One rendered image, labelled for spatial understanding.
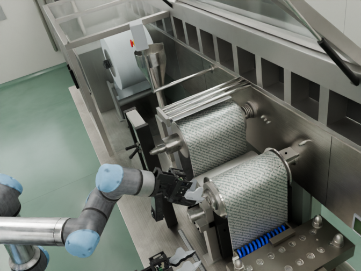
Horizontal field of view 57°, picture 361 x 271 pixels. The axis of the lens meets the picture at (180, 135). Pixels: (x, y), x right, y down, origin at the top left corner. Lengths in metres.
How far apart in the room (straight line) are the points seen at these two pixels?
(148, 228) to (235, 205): 0.57
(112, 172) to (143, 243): 0.67
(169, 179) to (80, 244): 0.30
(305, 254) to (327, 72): 0.61
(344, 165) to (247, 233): 0.41
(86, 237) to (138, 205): 0.80
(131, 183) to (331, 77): 0.59
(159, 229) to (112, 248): 1.25
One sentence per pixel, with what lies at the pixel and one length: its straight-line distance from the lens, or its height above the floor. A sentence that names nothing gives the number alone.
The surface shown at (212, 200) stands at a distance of 1.08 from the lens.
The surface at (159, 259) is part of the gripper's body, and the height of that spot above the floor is 1.16.
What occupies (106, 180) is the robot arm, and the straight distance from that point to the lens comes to 0.89.
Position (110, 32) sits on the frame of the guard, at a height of 1.59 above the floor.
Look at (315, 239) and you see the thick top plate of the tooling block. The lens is 1.29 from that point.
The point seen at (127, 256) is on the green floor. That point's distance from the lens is 2.66.
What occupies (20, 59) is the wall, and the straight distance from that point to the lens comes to 6.48.
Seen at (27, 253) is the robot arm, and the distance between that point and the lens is 1.44.
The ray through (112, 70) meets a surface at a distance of 1.83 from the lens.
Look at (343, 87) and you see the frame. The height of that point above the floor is 1.60.
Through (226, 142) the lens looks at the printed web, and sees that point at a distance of 1.26.
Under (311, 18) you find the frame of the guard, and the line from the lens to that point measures 0.74.
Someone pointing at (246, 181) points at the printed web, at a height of 1.30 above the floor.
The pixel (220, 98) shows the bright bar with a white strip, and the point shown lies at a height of 1.45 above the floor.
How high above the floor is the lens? 2.06
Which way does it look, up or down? 35 degrees down
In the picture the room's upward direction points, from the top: 13 degrees counter-clockwise
